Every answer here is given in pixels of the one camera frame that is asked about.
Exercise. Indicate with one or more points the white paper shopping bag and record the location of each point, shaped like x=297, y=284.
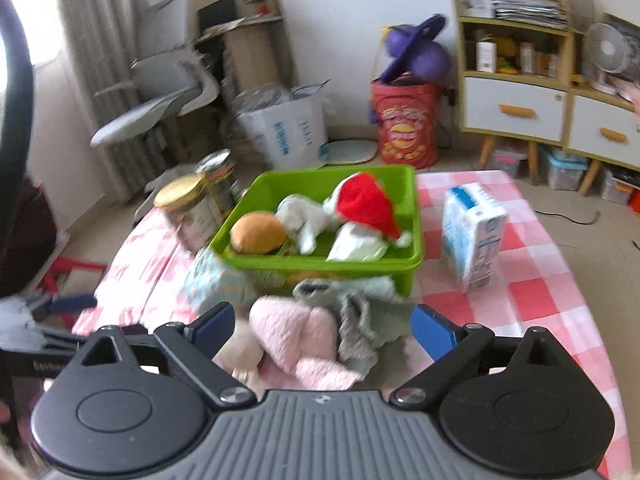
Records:
x=286, y=126

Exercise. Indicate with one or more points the clear storage box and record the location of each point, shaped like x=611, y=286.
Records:
x=508, y=157

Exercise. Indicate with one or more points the grey office chair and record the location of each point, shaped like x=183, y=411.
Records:
x=171, y=80

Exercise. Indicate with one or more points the pink checkered tablecloth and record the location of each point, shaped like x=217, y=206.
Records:
x=530, y=286

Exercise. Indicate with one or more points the red chips bucket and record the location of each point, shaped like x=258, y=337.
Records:
x=405, y=113

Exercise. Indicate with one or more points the wooden cabinet with drawers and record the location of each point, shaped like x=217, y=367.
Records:
x=520, y=82

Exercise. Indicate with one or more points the stack of magazines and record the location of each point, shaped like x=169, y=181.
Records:
x=543, y=13

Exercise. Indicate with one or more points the white desk fan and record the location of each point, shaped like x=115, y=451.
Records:
x=608, y=53

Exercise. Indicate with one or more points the hamburger plush toy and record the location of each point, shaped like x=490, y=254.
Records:
x=257, y=233

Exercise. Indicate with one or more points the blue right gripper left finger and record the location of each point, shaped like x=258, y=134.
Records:
x=207, y=334

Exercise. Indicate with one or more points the round bathroom scale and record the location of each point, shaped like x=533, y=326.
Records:
x=348, y=152

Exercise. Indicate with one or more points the grey green towel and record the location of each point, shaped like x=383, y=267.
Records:
x=368, y=311

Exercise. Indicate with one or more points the santa claus plush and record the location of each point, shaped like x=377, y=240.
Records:
x=358, y=198

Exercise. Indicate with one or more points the black left-hand gripper tool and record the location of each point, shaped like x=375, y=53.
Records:
x=31, y=348

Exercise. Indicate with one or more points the blue lid storage box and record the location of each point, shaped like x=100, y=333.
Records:
x=563, y=171

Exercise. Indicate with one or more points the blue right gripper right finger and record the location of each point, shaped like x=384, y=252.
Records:
x=438, y=336

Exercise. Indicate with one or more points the wooden desk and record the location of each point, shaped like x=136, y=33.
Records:
x=253, y=36

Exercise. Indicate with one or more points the gold lid glass jar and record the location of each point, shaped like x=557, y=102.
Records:
x=190, y=210

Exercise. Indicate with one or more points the purple bounce ball toy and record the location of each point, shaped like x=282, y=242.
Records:
x=415, y=51

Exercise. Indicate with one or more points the green plastic bin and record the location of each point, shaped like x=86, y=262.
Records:
x=268, y=189

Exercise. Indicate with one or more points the doll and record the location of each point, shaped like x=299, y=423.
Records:
x=211, y=281

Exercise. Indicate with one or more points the beige small plush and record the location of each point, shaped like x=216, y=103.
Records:
x=241, y=356

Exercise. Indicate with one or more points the green drink can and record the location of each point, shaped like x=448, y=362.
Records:
x=218, y=172

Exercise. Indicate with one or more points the blue white milk carton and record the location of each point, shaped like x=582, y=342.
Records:
x=473, y=224

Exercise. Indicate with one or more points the white cloth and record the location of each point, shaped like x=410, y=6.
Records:
x=355, y=242

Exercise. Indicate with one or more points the pink plush toy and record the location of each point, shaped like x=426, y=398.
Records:
x=302, y=342

